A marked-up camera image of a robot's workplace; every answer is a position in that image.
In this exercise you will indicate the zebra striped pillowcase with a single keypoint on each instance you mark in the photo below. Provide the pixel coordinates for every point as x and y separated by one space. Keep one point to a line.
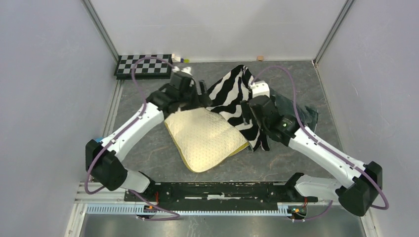
227 94

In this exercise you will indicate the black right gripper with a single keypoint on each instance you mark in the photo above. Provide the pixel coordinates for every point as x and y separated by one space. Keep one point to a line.
245 109

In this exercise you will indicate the light blue cable comb strip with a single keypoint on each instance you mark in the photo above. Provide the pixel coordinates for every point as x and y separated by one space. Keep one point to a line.
139 209

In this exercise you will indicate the small cream toy block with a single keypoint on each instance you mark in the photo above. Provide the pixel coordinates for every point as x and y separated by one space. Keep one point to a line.
178 59

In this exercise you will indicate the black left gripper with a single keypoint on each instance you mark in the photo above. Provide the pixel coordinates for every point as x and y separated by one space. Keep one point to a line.
200 100

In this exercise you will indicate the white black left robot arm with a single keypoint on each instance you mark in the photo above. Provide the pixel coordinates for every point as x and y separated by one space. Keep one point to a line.
103 158

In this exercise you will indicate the white pillow with yellow edge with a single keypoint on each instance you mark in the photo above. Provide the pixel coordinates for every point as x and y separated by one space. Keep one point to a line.
204 139

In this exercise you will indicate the black white checkerboard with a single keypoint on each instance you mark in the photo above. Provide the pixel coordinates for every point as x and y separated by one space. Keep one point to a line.
146 69

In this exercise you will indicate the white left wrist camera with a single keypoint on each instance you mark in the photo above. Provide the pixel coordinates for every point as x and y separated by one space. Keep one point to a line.
187 70

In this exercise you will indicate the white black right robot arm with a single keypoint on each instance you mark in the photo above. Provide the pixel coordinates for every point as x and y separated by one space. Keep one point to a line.
355 185

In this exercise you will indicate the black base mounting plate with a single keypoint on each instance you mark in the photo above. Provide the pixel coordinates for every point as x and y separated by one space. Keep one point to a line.
221 196

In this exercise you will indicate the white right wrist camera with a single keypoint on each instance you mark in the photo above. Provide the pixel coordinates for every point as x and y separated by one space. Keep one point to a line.
260 88

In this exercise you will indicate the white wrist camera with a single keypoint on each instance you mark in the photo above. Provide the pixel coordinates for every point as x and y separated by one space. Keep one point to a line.
260 88
187 70

